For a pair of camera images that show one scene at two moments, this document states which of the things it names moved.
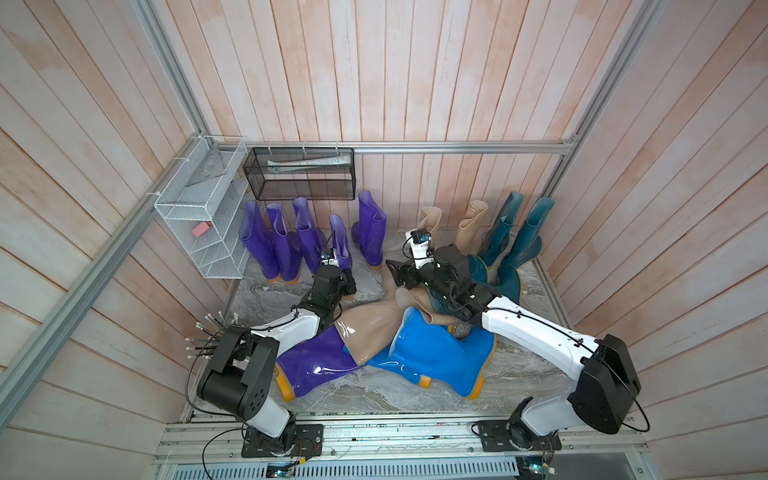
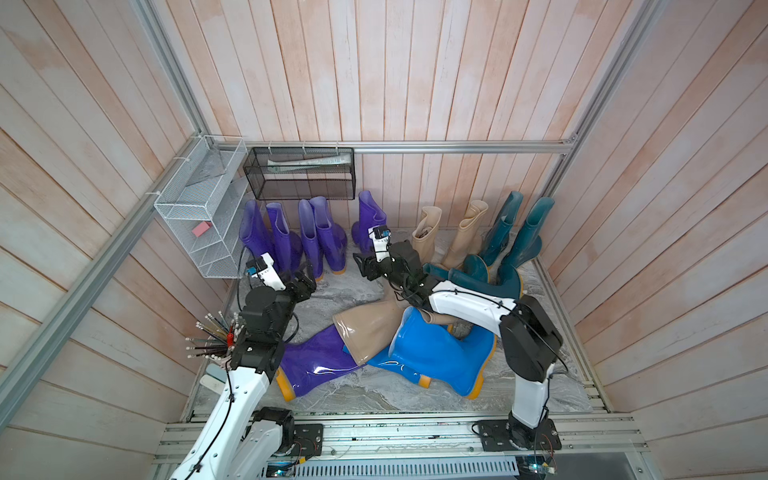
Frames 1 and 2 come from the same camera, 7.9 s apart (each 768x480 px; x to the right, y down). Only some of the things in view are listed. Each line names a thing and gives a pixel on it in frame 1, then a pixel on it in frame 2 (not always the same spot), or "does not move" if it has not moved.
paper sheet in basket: (280, 166) does not move
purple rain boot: (311, 243) does not move
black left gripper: (347, 278) → (308, 284)
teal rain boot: (527, 243) does not move
